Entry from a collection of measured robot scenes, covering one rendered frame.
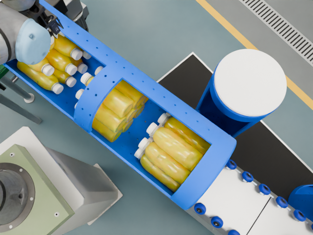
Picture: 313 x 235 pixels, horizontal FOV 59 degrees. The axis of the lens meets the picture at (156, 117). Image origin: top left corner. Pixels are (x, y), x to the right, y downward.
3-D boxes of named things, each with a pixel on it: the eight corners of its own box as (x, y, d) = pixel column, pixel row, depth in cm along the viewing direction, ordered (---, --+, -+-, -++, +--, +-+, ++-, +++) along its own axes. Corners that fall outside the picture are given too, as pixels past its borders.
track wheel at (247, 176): (250, 184, 102) (254, 181, 101) (240, 177, 102) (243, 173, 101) (251, 179, 106) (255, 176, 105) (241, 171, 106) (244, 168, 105)
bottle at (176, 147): (190, 173, 83) (145, 138, 86) (191, 170, 90) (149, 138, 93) (204, 155, 83) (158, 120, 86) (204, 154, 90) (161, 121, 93)
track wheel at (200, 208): (207, 211, 98) (208, 208, 99) (196, 203, 99) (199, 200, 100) (200, 217, 101) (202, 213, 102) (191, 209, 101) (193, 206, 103)
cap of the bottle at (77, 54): (76, 47, 98) (80, 50, 98) (80, 50, 102) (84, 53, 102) (70, 55, 98) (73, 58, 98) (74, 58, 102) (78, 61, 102)
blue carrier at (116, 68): (183, 205, 103) (187, 217, 75) (17, 72, 117) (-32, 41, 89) (227, 144, 107) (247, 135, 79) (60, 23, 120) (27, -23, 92)
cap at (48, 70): (44, 65, 97) (47, 68, 97) (52, 63, 100) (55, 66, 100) (41, 74, 99) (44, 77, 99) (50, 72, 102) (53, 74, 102)
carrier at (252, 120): (193, 106, 196) (182, 144, 189) (221, 41, 111) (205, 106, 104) (232, 116, 194) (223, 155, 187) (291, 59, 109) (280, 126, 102)
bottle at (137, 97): (142, 93, 92) (102, 64, 94) (131, 110, 93) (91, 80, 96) (148, 93, 98) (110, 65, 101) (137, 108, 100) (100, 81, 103)
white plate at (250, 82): (223, 40, 110) (222, 42, 111) (207, 104, 103) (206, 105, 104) (292, 58, 108) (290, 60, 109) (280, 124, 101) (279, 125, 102)
